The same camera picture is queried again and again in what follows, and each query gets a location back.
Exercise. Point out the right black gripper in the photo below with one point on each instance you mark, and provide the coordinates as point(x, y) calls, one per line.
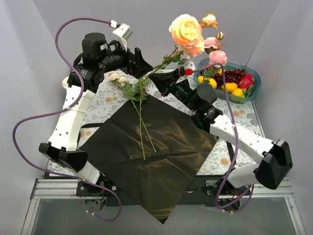
point(171, 86)

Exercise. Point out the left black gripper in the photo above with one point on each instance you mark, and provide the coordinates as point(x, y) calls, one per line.
point(132, 61)

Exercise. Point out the peach rose stem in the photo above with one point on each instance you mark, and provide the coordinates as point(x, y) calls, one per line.
point(186, 32)

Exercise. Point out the pink rose stem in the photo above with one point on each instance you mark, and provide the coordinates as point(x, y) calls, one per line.
point(213, 47)

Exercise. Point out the black wrapping paper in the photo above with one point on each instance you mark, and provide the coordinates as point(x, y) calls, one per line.
point(159, 182)

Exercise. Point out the black ribbon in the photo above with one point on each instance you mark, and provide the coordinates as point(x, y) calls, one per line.
point(230, 151)

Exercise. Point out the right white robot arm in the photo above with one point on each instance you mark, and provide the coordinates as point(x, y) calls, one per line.
point(272, 158)

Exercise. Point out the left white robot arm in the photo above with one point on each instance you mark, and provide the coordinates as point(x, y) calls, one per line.
point(97, 58)

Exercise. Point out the white rose stems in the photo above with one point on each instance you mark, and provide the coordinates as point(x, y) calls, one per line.
point(136, 93)

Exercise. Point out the yellow mango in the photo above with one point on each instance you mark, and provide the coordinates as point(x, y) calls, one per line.
point(206, 80)

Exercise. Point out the yellow lemon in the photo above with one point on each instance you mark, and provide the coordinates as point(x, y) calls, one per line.
point(229, 87)

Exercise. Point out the dark purple grapes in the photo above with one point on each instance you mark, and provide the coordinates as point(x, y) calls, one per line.
point(230, 76)

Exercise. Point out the teal plastic fruit tub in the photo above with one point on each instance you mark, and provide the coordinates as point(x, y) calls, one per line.
point(221, 93)

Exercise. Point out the yellow pear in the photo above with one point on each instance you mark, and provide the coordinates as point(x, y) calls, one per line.
point(238, 92)

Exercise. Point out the white toilet paper roll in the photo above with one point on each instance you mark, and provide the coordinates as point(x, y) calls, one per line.
point(64, 83)

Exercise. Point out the red dragon fruit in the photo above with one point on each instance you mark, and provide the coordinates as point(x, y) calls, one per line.
point(246, 84)

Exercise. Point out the floral table mat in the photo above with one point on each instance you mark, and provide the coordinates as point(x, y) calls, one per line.
point(109, 99)

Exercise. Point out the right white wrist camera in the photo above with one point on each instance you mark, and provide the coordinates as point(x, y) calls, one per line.
point(188, 67)

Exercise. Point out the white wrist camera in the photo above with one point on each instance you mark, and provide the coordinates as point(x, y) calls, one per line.
point(188, 67)
point(122, 34)

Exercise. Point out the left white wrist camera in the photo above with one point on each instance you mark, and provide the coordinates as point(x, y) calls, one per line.
point(122, 34)

